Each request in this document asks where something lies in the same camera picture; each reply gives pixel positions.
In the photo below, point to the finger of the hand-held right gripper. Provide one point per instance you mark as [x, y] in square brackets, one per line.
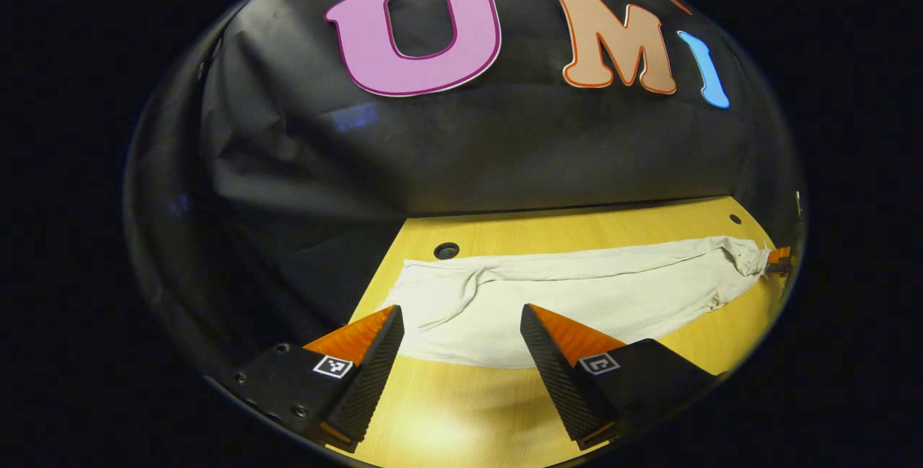
[779, 259]

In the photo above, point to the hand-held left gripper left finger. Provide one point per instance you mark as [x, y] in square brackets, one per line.
[371, 381]

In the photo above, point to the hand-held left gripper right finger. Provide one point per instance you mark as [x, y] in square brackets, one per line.
[559, 381]

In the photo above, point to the cream white jeans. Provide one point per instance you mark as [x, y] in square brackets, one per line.
[613, 295]

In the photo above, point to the black backdrop cloth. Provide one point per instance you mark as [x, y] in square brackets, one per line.
[505, 143]

